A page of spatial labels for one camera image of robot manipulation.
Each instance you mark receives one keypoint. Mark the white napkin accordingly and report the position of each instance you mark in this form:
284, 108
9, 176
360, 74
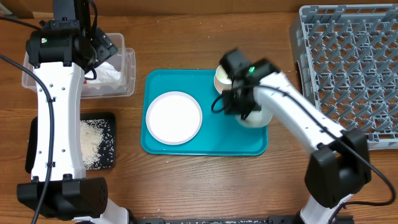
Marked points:
107, 76

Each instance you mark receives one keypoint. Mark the clear plastic bin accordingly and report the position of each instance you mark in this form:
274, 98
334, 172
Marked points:
124, 84

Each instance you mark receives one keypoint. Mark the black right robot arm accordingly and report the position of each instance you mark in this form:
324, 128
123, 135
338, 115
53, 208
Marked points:
338, 158

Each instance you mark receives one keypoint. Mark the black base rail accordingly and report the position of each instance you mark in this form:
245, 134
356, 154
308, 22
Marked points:
283, 219

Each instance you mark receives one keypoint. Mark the large white plate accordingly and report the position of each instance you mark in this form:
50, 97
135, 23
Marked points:
174, 118

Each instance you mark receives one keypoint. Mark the grey dishwasher rack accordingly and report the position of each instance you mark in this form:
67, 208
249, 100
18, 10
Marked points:
346, 56

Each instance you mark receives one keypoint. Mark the pile of white rice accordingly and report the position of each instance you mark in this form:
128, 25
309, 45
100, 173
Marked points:
90, 141

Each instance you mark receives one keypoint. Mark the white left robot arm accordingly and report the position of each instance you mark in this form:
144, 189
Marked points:
61, 52

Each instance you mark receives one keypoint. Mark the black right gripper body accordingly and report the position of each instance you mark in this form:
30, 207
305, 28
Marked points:
238, 104

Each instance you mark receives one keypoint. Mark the black tray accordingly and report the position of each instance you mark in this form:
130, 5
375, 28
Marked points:
109, 124

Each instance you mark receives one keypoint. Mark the teal plastic tray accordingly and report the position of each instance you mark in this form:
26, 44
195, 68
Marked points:
219, 135

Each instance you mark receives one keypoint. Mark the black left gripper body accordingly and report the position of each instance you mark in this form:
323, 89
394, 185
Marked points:
104, 47

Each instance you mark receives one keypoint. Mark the pale yellow cup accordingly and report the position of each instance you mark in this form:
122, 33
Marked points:
221, 80

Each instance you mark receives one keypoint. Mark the grey bowl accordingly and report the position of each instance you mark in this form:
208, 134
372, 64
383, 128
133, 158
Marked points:
256, 119

